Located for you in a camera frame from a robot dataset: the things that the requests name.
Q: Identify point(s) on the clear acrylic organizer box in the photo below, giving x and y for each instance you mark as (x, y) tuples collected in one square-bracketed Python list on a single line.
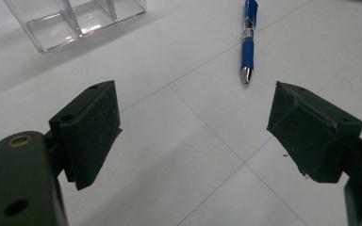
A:
[(75, 22)]

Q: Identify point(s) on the blue ballpoint pen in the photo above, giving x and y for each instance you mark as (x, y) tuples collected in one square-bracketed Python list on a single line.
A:
[(248, 47)]

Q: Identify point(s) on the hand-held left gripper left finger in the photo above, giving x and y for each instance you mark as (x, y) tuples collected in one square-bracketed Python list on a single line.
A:
[(88, 132)]

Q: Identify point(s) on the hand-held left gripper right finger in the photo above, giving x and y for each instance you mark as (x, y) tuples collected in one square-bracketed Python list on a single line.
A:
[(311, 138)]

